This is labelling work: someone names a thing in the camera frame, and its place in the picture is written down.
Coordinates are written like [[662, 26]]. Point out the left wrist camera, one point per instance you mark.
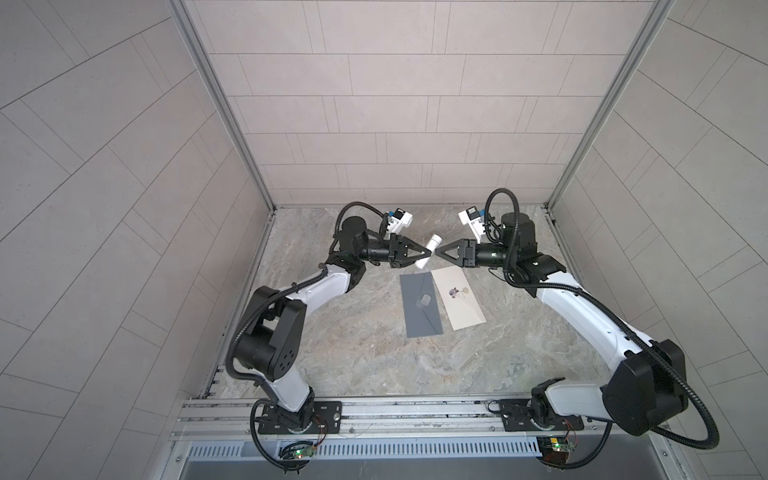
[[398, 220]]

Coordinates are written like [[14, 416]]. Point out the left circuit board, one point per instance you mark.
[[298, 451]]

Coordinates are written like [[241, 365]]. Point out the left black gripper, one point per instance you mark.
[[390, 253]]

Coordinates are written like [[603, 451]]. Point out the white glue stick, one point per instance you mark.
[[431, 246]]

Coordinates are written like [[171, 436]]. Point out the circuit board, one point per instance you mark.
[[298, 451], [556, 450]]

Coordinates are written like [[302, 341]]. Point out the cream envelope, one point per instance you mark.
[[461, 305]]

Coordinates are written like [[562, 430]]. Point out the right wrist camera white housing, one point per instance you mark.
[[475, 220]]

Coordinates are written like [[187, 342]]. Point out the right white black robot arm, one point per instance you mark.
[[640, 394]]

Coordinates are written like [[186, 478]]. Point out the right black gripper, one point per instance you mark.
[[468, 259]]

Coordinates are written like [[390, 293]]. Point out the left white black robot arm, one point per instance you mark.
[[266, 341]]

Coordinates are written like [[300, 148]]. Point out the right circuit board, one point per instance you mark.
[[556, 450]]

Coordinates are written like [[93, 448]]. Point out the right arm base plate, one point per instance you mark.
[[532, 415]]

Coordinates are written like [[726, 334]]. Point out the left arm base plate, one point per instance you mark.
[[300, 417]]

